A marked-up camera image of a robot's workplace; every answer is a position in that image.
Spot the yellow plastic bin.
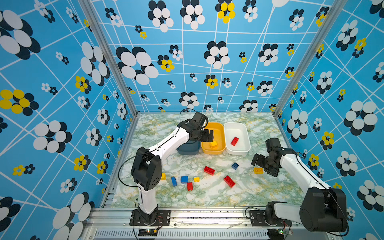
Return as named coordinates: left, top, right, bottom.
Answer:
left=201, top=123, right=226, bottom=155

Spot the dark teal plastic bin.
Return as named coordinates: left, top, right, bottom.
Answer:
left=177, top=141, right=201, bottom=156

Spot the white plastic bin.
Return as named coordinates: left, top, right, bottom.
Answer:
left=224, top=122, right=251, bottom=156

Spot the small blue lego brick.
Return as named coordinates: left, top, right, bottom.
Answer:
left=232, top=163, right=239, bottom=170

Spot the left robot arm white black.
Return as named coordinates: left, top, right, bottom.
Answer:
left=131, top=112, right=214, bottom=224

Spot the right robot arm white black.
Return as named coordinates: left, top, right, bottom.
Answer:
left=252, top=138, right=349, bottom=237

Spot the red lego brick long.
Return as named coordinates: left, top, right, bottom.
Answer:
left=224, top=176, right=236, bottom=188

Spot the blue lego brick square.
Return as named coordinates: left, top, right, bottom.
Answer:
left=181, top=176, right=189, bottom=184

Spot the small red lego brick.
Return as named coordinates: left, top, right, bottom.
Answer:
left=187, top=182, right=194, bottom=191

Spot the blue lego brick narrow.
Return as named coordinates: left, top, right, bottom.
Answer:
left=171, top=177, right=178, bottom=187

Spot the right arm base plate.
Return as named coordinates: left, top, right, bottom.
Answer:
left=248, top=210, right=292, bottom=228

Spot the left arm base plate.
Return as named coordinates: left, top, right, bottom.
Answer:
left=130, top=209, right=171, bottom=227

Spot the aluminium front rail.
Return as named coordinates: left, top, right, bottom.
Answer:
left=81, top=207, right=338, bottom=240

